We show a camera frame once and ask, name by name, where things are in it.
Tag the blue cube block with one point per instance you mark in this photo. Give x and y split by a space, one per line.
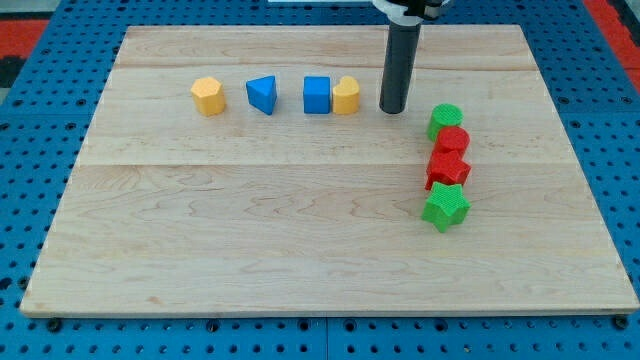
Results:
316 95

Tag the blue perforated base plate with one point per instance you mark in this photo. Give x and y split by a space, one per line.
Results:
48 109

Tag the red star block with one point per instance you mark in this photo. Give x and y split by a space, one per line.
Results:
447 168

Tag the green star block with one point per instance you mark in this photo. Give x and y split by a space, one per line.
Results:
445 206

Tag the green cylinder block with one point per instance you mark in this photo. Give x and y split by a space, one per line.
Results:
443 115

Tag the yellow heart block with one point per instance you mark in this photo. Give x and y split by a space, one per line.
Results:
346 96

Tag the wooden board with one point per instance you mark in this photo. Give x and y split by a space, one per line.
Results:
172 214

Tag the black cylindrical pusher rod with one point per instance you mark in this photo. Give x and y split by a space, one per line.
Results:
401 47

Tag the blue triangle block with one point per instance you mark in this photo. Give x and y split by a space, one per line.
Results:
262 93

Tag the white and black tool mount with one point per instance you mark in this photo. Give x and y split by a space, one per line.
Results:
411 12

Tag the red cylinder block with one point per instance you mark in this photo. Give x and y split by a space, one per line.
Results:
452 139

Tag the yellow hexagon block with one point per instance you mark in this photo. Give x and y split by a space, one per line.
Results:
208 96

